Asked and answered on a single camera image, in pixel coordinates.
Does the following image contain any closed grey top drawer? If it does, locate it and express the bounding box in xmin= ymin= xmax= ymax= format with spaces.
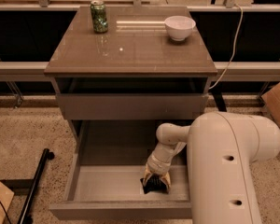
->
xmin=56 ymin=93 xmax=208 ymax=120

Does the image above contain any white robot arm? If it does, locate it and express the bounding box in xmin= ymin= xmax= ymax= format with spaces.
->
xmin=142 ymin=112 xmax=280 ymax=224

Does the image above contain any dark rxbar blueberry wrapper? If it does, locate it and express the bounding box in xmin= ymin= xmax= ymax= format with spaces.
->
xmin=140 ymin=175 xmax=167 ymax=194

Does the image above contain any black metal stand leg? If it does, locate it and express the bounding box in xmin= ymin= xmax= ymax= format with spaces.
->
xmin=1 ymin=148 xmax=55 ymax=224

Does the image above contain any black cable bottom left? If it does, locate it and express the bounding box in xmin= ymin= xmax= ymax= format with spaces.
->
xmin=0 ymin=189 xmax=14 ymax=224

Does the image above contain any white ceramic bowl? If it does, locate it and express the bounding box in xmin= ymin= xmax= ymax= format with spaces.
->
xmin=164 ymin=16 xmax=196 ymax=41

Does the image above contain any green soda can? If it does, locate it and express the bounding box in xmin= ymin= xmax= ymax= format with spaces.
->
xmin=91 ymin=0 xmax=108 ymax=34

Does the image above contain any open grey middle drawer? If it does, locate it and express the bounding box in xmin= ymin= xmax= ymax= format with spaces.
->
xmin=49 ymin=120 xmax=199 ymax=221

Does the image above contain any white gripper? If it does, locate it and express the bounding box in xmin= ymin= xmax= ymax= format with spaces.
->
xmin=142 ymin=154 xmax=171 ymax=193

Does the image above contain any white cable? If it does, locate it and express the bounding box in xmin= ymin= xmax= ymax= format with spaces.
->
xmin=208 ymin=3 xmax=245 ymax=91

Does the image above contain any grey drawer cabinet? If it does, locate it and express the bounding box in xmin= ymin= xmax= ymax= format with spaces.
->
xmin=44 ymin=5 xmax=218 ymax=167

